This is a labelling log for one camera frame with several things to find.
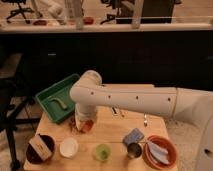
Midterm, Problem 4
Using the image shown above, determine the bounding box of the metal cup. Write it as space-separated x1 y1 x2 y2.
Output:
127 143 142 159

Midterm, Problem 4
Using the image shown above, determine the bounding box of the white paper cup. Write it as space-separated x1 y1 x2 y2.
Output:
59 137 79 158

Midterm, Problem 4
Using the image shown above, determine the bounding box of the green plastic tray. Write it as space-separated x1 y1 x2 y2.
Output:
36 74 80 124

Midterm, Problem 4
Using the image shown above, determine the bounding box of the red object on shelf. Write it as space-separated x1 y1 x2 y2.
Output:
83 17 94 25

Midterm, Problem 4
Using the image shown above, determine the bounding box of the metal spoon with dark handle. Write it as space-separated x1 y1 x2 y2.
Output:
111 107 119 116

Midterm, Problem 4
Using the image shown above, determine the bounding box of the dark brown bowl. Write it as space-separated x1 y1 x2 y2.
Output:
26 134 55 164

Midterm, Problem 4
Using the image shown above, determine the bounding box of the orange bowl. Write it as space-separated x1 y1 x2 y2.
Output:
143 135 177 171

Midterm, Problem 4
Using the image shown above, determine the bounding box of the blue grey cloth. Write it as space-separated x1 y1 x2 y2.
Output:
147 140 169 165

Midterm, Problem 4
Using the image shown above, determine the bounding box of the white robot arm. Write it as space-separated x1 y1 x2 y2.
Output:
70 70 213 171

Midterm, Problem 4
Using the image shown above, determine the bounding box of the wooden box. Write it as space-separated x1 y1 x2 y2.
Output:
29 135 52 161

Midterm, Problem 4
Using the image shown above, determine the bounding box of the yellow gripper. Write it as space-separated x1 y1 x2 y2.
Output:
75 115 97 130

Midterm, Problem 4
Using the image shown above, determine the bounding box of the silver fork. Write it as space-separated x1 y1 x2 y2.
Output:
144 114 148 127

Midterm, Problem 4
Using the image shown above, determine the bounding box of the bunch of red grapes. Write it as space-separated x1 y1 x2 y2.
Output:
69 116 83 133

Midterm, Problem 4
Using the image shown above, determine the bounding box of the green plastic cup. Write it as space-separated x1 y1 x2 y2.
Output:
93 144 111 162

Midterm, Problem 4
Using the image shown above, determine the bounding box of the blue sponge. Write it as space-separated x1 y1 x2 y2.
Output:
123 128 144 146

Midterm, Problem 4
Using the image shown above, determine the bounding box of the black office chair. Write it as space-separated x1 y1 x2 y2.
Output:
0 58 40 171

